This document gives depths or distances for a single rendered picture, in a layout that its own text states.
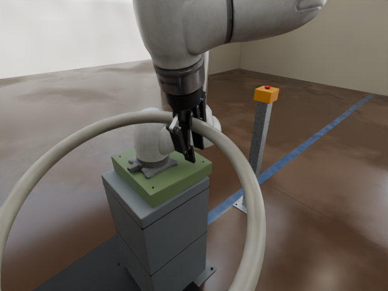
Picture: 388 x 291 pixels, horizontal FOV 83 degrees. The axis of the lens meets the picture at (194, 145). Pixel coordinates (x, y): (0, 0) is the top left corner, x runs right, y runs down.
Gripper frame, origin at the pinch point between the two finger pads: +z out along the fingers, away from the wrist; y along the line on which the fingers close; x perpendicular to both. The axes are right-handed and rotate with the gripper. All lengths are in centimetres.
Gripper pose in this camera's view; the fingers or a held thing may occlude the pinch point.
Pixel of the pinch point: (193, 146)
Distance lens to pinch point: 58.6
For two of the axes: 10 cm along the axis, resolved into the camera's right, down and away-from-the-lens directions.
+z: 1.0, 6.1, 7.8
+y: -4.9, 7.2, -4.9
